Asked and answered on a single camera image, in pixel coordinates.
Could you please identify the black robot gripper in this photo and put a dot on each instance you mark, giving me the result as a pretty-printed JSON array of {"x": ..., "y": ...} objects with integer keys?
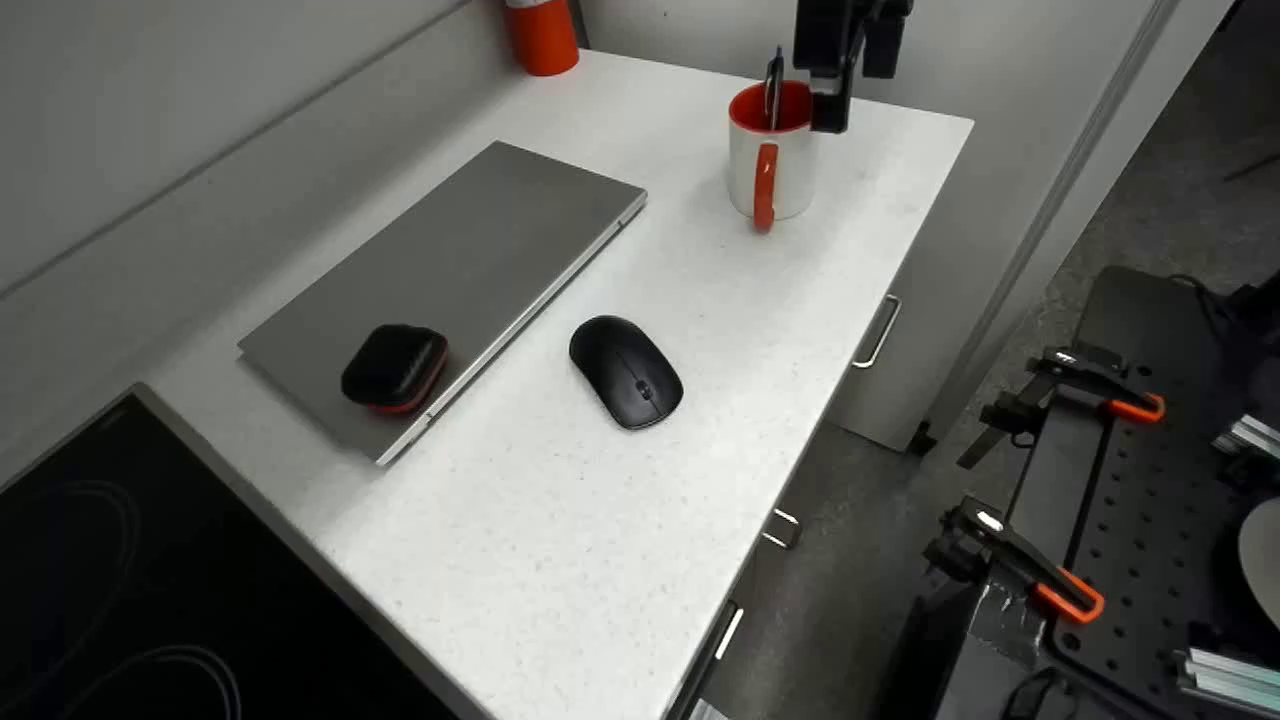
[{"x": 830, "y": 26}]

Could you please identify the black pen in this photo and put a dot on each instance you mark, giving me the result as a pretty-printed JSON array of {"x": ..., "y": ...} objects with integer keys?
[{"x": 773, "y": 91}]

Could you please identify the orange and white canister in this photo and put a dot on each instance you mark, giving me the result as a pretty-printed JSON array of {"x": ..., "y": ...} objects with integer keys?
[{"x": 543, "y": 35}]

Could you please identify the black computer mouse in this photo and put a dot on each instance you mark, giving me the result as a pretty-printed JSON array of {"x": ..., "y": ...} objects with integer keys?
[{"x": 624, "y": 374}]

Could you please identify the closed grey laptop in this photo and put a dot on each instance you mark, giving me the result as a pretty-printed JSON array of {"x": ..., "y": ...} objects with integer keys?
[{"x": 485, "y": 260}]

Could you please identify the aluminium profile bar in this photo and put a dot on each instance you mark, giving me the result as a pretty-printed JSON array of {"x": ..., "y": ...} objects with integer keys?
[
  {"x": 1251, "y": 437},
  {"x": 1233, "y": 677}
]

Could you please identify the black perforated robot table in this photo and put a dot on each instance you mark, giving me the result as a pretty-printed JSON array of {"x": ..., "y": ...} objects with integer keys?
[{"x": 1146, "y": 534}]

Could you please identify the black case with red trim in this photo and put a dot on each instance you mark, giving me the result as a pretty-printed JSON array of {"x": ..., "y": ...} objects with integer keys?
[{"x": 395, "y": 370}]

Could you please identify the white round disc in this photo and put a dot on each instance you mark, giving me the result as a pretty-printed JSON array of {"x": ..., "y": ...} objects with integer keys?
[{"x": 1267, "y": 563}]

